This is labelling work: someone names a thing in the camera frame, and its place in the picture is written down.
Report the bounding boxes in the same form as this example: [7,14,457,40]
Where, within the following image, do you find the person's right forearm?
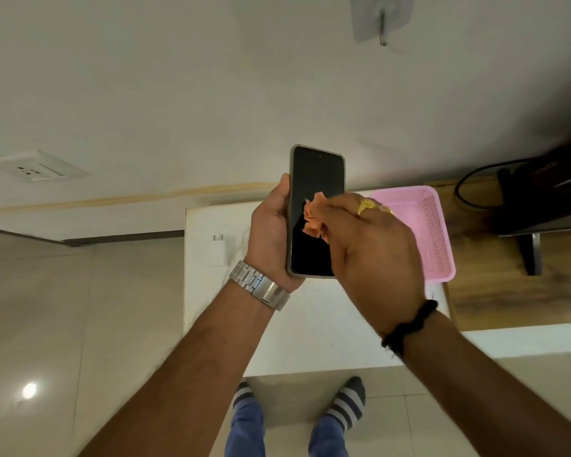
[402,311,571,457]

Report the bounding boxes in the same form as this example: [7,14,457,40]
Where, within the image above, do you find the silver metal wristwatch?
[228,260,291,312]

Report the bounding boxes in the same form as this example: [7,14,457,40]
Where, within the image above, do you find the pink plastic basket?
[361,185,457,284]

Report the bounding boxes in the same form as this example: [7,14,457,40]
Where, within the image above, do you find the clear adhesive wall hook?
[348,0,416,47]

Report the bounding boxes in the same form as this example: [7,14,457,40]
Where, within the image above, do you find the person's left striped sock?
[232,381,256,409]

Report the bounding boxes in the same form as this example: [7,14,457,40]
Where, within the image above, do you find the person's right jeans leg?
[308,416,349,457]

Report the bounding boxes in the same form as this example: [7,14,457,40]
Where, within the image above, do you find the white charger adapter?
[208,234,229,268]

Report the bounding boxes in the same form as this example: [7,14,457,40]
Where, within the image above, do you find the black smartphone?
[285,143,346,279]

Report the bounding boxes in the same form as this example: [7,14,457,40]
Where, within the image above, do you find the person's striped sock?
[324,376,366,433]
[232,381,256,409]

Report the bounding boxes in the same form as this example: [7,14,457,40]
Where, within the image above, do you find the person's left forearm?
[78,292,275,457]

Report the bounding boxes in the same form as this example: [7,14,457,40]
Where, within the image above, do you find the black thread bracelet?
[381,299,439,357]

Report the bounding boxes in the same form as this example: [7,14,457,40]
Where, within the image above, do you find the orange cleaning cloth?
[302,192,332,241]

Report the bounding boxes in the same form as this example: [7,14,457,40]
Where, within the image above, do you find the brown wooden board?
[426,178,571,333]

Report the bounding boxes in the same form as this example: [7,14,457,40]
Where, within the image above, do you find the person's left jeans leg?
[224,399,266,457]

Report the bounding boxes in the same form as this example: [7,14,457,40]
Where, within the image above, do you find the person's right striped sock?
[324,376,366,433]

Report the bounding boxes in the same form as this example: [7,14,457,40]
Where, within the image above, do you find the gold finger ring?
[357,197,395,217]

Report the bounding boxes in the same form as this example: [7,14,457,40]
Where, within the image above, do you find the person's right hand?
[309,192,427,338]

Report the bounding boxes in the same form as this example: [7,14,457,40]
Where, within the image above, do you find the black power cable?
[454,158,539,210]

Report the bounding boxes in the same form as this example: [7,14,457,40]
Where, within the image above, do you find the black television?
[492,133,571,277]

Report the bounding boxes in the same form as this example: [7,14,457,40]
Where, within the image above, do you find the white wall socket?
[0,149,90,183]

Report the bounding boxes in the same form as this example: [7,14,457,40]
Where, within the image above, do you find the person's left hand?
[243,173,305,295]

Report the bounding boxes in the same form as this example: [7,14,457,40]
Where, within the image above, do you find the person's jeans leg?
[224,399,266,457]
[308,416,349,457]

